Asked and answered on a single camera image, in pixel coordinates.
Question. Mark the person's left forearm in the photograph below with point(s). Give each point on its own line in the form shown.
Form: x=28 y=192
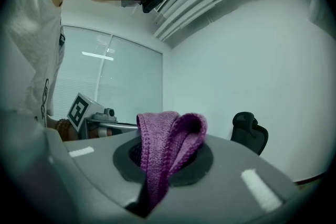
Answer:
x=52 y=123

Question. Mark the person's left hand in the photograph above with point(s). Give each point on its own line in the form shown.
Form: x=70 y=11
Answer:
x=103 y=132

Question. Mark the person's grey printed shirt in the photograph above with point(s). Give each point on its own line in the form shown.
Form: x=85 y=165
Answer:
x=31 y=34

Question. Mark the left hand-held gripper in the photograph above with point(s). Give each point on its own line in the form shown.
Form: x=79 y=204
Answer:
x=81 y=110

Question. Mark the purple knitted cloth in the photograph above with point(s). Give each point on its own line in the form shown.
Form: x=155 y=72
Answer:
x=157 y=139

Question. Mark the black mesh office chair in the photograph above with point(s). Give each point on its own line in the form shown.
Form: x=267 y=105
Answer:
x=252 y=136

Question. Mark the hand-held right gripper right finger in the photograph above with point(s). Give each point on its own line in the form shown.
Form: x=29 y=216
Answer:
x=231 y=165

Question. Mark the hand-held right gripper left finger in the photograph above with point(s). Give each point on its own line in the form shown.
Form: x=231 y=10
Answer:
x=99 y=165

